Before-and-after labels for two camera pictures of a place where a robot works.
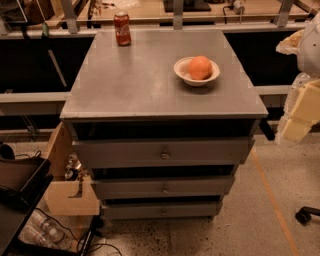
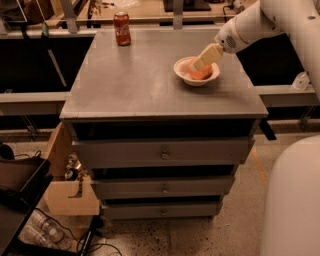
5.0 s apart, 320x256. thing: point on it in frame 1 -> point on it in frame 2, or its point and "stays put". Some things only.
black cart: (23, 182) stays put
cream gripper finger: (308, 105) -> (228, 40)
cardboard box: (70, 191) stays put
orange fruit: (200, 67) stays put
